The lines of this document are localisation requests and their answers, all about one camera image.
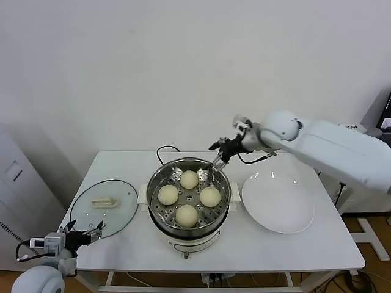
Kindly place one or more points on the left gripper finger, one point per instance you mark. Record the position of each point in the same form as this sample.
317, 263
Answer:
93, 234
67, 228

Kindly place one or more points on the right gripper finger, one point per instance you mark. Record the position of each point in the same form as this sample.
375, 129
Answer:
220, 142
220, 162

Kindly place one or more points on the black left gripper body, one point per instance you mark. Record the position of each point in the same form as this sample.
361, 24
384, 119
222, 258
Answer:
73, 239

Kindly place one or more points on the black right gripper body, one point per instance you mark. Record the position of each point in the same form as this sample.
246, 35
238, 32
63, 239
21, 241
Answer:
232, 147

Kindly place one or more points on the round glass pot lid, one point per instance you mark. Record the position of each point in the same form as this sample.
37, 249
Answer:
104, 203

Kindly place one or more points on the white steamed baozi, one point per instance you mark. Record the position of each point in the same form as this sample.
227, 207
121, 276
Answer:
188, 179
168, 194
210, 196
186, 216

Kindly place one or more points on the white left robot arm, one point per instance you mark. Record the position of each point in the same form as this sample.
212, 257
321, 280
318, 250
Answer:
36, 280

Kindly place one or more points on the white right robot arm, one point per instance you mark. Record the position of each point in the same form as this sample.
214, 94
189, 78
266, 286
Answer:
320, 143

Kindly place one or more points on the perforated steel steamer basket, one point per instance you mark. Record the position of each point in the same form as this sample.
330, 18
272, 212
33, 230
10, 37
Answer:
159, 180

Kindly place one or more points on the white round plate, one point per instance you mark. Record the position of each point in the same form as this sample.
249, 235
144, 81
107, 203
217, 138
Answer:
275, 201

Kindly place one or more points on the white metal cabinet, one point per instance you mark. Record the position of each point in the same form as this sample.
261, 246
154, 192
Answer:
18, 183

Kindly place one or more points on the cream electric pot base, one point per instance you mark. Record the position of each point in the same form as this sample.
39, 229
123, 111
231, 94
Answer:
192, 244

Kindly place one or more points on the white power strip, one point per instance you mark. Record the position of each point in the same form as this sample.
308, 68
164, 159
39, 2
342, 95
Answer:
217, 279

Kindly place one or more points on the grey computer mouse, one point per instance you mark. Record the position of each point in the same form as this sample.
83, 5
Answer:
373, 130

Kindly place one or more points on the open laptop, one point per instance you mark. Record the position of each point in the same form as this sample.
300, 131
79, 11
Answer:
385, 113

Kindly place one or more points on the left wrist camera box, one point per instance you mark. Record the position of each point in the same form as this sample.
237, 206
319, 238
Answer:
47, 242

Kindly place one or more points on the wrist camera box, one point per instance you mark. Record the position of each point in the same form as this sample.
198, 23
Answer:
47, 242
242, 122

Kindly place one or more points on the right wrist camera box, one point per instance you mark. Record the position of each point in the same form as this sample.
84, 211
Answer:
242, 122

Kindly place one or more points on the white table frame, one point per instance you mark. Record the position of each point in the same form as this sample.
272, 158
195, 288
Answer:
152, 289

